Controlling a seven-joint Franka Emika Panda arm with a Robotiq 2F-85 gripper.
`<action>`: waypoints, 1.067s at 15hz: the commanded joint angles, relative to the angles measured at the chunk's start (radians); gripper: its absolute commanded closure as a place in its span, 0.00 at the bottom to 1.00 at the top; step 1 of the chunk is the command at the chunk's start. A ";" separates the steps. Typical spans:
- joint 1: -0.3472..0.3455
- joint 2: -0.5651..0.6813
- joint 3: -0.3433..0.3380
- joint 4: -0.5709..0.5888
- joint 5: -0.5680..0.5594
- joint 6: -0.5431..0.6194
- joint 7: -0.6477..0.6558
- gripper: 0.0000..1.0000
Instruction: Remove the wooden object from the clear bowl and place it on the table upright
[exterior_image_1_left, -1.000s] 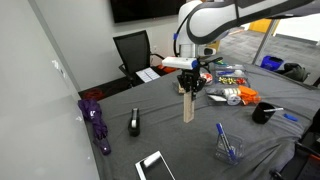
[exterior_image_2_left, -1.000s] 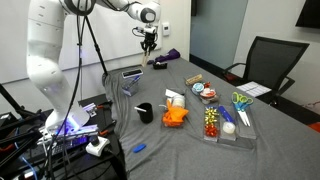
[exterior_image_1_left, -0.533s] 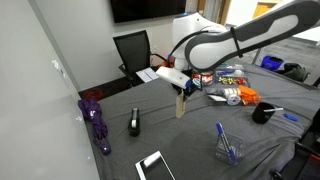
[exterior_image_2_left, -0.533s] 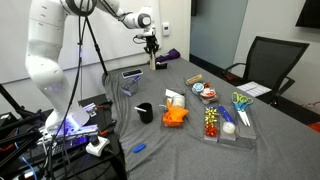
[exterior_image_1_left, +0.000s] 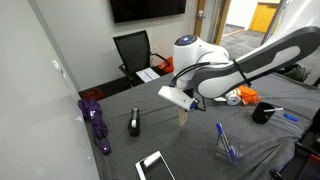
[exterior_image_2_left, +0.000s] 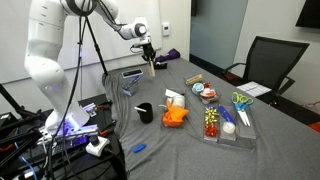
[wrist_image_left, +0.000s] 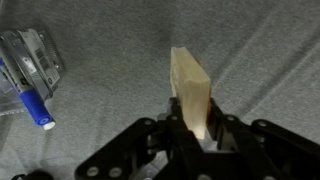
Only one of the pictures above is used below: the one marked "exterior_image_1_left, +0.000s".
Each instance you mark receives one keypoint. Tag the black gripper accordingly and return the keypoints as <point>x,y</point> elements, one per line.
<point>188,93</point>

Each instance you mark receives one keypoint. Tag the wooden block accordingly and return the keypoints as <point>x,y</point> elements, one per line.
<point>182,117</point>

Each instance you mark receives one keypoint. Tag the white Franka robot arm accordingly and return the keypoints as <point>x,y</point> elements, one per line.
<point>266,58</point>

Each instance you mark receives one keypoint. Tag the orange object on floor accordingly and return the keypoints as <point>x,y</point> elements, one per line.
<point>170,65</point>

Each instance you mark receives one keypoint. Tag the small blue oblong object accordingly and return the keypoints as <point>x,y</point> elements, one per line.
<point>290,117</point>

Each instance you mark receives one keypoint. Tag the white tape roll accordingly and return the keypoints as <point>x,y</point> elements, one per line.
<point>233,99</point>

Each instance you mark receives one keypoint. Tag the printed paper sheet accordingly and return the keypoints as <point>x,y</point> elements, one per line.
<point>147,74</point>

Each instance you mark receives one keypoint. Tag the grey table cloth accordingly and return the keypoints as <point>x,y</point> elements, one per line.
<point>166,143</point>

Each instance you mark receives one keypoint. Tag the blue capped marker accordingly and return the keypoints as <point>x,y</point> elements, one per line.
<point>224,140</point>

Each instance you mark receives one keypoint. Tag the orange crumpled cloth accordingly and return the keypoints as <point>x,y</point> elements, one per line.
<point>250,95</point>

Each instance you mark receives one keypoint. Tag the black mesh office chair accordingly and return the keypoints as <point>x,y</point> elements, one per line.
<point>133,53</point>

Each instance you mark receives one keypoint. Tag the black cup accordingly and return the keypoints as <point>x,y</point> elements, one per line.
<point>261,115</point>

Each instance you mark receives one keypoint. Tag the black tablet with white rim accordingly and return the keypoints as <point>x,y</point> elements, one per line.
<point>155,166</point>

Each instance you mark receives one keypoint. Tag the white marker pen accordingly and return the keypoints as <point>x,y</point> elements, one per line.
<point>275,109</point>

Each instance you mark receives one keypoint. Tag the purple cloth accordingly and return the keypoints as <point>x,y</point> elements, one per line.
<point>95,123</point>

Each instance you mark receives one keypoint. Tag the yellow door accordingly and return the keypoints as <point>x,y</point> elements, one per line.
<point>263,16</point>

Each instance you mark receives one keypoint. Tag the dark backpack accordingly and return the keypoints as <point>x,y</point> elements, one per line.
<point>296,72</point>

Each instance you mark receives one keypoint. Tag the whiteboard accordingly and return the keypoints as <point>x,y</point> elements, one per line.
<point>33,143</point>

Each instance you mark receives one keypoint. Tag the black wall television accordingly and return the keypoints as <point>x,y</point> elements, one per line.
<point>146,10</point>

